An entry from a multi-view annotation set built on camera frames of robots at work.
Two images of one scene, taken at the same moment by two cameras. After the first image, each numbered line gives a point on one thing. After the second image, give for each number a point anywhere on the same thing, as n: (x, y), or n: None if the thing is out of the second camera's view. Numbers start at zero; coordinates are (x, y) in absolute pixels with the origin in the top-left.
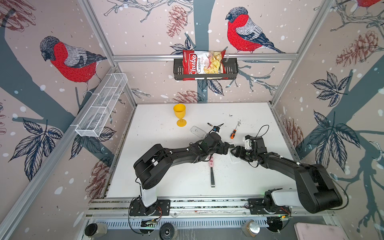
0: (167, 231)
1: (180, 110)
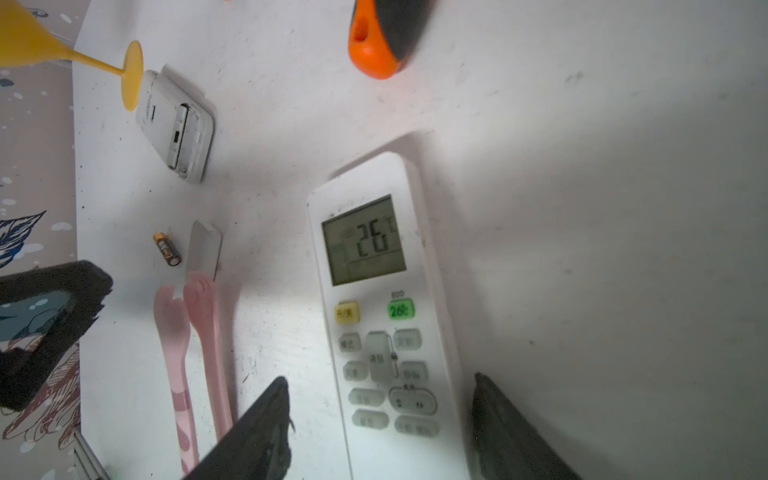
0: None
1: (25, 41)
